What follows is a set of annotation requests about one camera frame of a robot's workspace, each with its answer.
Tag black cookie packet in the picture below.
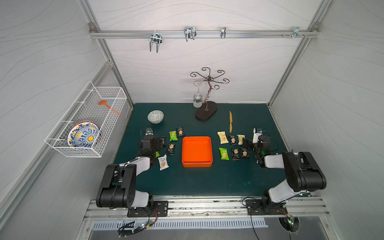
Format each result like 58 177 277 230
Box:
232 148 241 161
241 148 249 159
158 136 167 148
229 135 238 146
167 144 175 156
177 127 185 138

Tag white cookie packet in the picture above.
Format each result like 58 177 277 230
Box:
158 155 169 171

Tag pale green cookie packet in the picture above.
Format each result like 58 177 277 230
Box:
237 135 246 145

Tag yellow cookie packet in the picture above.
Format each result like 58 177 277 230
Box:
217 132 229 144

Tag orange storage box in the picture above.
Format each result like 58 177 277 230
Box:
182 137 213 168

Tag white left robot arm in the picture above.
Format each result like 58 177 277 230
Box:
96 135 166 211

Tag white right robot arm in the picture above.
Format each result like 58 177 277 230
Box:
241 134 327 206

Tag green patterned bowl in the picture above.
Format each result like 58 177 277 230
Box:
148 110 164 124

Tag yellow plastic knife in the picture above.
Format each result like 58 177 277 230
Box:
229 111 233 134

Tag blue yellow patterned plate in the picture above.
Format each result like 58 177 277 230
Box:
67 121 100 148

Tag orange plastic spoon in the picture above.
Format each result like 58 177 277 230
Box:
99 101 122 116

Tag dark metal cup stand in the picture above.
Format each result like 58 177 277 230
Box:
190 67 230 121

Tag clear wine glass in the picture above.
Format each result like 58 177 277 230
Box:
193 81 203 108

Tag metal double hook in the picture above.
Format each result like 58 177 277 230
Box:
150 33 163 53

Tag metal loop hook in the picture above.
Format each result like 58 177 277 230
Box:
184 27 197 42

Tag small metal hook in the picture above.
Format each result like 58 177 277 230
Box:
220 27 227 39

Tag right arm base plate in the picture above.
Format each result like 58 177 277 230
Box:
242 198 288 216

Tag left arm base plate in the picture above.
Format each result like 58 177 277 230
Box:
127 201 169 218

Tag white wire basket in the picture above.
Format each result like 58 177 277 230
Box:
45 82 127 158

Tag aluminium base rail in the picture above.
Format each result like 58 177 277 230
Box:
84 196 331 221

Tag white vented cable duct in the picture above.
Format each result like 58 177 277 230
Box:
92 218 268 231

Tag metal bracket hook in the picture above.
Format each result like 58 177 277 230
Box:
282 27 309 39

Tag aluminium top rail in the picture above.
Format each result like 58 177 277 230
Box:
90 30 321 40

